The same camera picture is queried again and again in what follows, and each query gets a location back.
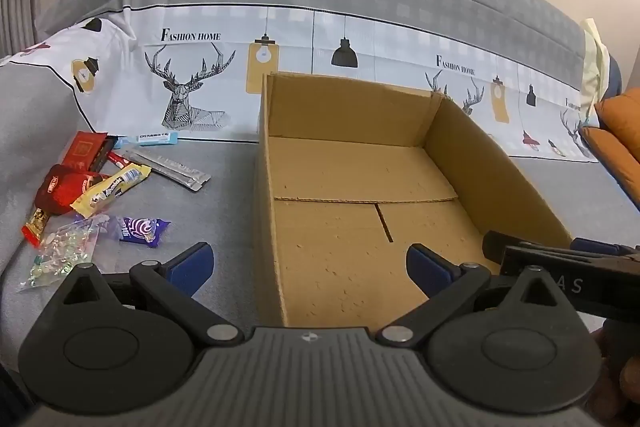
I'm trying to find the cream cloth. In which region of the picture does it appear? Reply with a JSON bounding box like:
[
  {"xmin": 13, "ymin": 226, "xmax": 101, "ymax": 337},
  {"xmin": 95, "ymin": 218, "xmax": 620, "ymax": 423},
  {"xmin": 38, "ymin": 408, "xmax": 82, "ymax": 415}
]
[{"xmin": 580, "ymin": 18, "xmax": 611, "ymax": 124}]

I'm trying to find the light blue snack packet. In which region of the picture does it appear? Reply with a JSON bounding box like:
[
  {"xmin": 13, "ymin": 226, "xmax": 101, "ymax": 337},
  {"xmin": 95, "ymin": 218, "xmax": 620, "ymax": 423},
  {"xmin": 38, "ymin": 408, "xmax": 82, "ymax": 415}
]
[{"xmin": 117, "ymin": 132, "xmax": 179, "ymax": 146}]

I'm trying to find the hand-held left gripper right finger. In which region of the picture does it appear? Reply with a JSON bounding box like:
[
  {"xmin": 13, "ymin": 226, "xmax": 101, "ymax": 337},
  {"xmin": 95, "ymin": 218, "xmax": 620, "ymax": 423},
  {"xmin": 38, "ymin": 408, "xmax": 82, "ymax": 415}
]
[{"xmin": 376, "ymin": 243, "xmax": 562, "ymax": 349}]

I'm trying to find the grey sofa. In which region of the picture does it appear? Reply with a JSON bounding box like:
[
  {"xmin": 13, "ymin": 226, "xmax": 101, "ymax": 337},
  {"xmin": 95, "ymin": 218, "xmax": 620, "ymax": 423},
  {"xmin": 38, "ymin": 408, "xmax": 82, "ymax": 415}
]
[{"xmin": 0, "ymin": 57, "xmax": 640, "ymax": 427}]

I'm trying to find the red snack pouch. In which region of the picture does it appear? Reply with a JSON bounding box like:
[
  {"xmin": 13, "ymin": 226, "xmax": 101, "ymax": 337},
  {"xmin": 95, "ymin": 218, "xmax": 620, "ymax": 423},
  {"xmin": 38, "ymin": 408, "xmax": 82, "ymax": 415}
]
[{"xmin": 35, "ymin": 164, "xmax": 108, "ymax": 215}]

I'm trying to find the purple snack packet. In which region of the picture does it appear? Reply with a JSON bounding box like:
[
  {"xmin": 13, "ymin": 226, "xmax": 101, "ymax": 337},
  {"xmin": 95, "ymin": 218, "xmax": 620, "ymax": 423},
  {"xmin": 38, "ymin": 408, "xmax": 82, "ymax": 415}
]
[{"xmin": 116, "ymin": 216, "xmax": 172, "ymax": 249}]

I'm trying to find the dark red packet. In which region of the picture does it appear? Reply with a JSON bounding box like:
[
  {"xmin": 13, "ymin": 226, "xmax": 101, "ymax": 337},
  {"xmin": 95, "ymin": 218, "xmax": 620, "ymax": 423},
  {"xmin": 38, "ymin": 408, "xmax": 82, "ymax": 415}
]
[{"xmin": 62, "ymin": 132, "xmax": 117, "ymax": 172}]

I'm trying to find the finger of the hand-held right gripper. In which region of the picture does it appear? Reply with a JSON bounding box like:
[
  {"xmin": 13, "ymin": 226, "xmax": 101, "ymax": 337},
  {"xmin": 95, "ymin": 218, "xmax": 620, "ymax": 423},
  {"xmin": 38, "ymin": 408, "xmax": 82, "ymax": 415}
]
[
  {"xmin": 570, "ymin": 238, "xmax": 640, "ymax": 259},
  {"xmin": 482, "ymin": 231, "xmax": 576, "ymax": 264}
]

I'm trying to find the brown cardboard box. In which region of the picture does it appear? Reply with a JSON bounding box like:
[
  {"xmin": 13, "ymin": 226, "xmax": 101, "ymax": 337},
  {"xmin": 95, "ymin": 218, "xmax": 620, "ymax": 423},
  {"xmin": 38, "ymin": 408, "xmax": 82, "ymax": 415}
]
[{"xmin": 252, "ymin": 72, "xmax": 573, "ymax": 335}]

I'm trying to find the yellow snack packet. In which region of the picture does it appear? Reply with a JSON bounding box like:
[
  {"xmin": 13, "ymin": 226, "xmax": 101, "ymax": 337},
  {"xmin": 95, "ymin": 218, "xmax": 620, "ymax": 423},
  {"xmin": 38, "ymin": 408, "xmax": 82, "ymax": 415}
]
[{"xmin": 70, "ymin": 163, "xmax": 152, "ymax": 217}]

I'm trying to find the clear bag of candies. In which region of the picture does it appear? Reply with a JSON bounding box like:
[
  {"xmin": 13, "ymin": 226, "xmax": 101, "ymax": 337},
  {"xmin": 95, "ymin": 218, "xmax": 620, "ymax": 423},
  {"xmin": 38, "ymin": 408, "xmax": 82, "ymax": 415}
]
[{"xmin": 17, "ymin": 214, "xmax": 111, "ymax": 293}]

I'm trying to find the person's right hand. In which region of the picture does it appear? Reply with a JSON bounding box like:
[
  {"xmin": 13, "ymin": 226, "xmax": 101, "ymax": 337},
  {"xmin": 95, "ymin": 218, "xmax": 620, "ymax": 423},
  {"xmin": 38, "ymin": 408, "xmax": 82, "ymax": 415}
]
[{"xmin": 589, "ymin": 318, "xmax": 640, "ymax": 427}]

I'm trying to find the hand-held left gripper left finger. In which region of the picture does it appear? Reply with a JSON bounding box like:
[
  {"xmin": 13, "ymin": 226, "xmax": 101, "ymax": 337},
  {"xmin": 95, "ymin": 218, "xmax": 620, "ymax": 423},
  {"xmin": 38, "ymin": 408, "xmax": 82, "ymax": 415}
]
[{"xmin": 62, "ymin": 242, "xmax": 246, "ymax": 350}]

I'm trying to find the red and gold packet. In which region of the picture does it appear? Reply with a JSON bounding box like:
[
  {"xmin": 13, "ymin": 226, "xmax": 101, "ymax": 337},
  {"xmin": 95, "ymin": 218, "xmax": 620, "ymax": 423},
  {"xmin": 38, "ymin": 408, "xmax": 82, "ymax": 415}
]
[{"xmin": 21, "ymin": 207, "xmax": 51, "ymax": 249}]

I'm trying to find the flat orange cushion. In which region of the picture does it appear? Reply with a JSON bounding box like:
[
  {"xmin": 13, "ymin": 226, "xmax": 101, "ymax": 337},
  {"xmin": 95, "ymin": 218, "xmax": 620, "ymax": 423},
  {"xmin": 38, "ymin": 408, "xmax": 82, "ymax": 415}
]
[{"xmin": 580, "ymin": 126, "xmax": 640, "ymax": 208}]

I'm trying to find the silver sachet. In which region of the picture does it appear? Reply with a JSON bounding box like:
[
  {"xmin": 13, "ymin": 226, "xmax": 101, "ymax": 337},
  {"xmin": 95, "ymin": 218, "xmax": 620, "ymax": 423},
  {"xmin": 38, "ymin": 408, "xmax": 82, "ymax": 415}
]
[{"xmin": 122, "ymin": 148, "xmax": 212, "ymax": 192}]

